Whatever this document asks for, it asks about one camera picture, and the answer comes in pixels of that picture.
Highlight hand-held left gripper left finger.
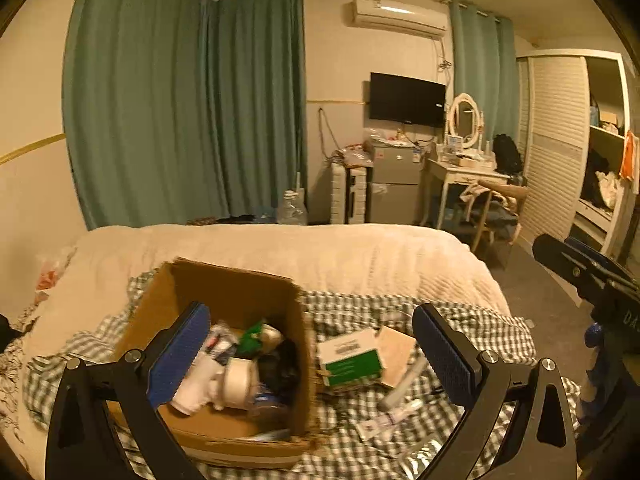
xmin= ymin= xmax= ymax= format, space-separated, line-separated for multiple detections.
xmin=45 ymin=302 xmax=213 ymax=480

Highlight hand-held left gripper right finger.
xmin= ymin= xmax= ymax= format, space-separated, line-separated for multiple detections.
xmin=412 ymin=302 xmax=582 ymax=480

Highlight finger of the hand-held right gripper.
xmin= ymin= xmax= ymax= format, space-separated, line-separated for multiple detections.
xmin=564 ymin=237 xmax=640 ymax=287
xmin=532 ymin=233 xmax=609 ymax=307

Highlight brown cardboard box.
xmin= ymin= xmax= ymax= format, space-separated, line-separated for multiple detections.
xmin=106 ymin=257 xmax=322 ymax=472

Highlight person's right hand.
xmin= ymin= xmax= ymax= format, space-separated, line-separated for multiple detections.
xmin=579 ymin=323 xmax=607 ymax=403

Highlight blue white snack packets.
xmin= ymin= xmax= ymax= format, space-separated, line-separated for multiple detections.
xmin=204 ymin=322 xmax=242 ymax=362

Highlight tan square card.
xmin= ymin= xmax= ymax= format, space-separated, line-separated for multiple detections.
xmin=374 ymin=324 xmax=419 ymax=392

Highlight white tape roll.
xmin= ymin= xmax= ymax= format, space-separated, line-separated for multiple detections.
xmin=222 ymin=357 xmax=262 ymax=409

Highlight green packet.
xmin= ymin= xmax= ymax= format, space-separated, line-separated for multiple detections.
xmin=237 ymin=322 xmax=267 ymax=357

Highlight wooden chair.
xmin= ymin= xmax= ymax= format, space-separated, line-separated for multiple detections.
xmin=469 ymin=179 xmax=529 ymax=268

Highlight white squeeze tube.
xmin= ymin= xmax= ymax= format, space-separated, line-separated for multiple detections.
xmin=357 ymin=402 xmax=427 ymax=444

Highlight green and white box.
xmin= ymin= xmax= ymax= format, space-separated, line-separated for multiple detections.
xmin=317 ymin=328 xmax=387 ymax=389

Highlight black crumpled bag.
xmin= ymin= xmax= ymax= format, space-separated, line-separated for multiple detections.
xmin=257 ymin=339 xmax=302 ymax=407

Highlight green checked sheet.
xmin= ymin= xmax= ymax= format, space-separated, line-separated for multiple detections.
xmin=24 ymin=269 xmax=582 ymax=480

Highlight orange cloth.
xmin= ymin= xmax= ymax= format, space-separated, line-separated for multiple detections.
xmin=619 ymin=130 xmax=640 ymax=182

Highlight white louvred wardrobe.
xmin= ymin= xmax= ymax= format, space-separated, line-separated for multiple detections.
xmin=515 ymin=47 xmax=640 ymax=263

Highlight black backpack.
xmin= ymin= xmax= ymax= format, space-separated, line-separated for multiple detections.
xmin=492 ymin=133 xmax=523 ymax=173

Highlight white dressing table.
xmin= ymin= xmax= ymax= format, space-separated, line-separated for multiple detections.
xmin=422 ymin=155 xmax=512 ymax=233

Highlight pink white plastic bag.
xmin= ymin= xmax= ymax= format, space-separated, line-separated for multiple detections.
xmin=34 ymin=254 xmax=77 ymax=307

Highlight cream blanket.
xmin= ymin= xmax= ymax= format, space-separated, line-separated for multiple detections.
xmin=25 ymin=222 xmax=512 ymax=363

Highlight round white vanity mirror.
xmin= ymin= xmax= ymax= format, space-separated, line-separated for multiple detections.
xmin=445 ymin=92 xmax=487 ymax=150

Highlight floral bedsheet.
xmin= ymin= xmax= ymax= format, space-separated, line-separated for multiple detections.
xmin=0 ymin=309 xmax=53 ymax=463

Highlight small grey fridge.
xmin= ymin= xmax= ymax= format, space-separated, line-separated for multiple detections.
xmin=367 ymin=139 xmax=425 ymax=225

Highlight clear plastic water bottle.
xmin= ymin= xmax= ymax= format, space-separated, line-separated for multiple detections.
xmin=276 ymin=190 xmax=309 ymax=227

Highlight white suitcase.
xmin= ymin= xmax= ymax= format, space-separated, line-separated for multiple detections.
xmin=329 ymin=162 xmax=369 ymax=226

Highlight narrow green curtain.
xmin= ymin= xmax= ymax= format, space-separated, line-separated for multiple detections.
xmin=447 ymin=0 xmax=518 ymax=141

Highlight wide green curtain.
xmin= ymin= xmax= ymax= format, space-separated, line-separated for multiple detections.
xmin=61 ymin=0 xmax=308 ymax=231

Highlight white air conditioner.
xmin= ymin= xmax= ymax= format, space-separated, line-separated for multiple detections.
xmin=347 ymin=0 xmax=447 ymax=38

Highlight black wall television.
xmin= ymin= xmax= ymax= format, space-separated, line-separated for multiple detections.
xmin=369 ymin=72 xmax=447 ymax=129

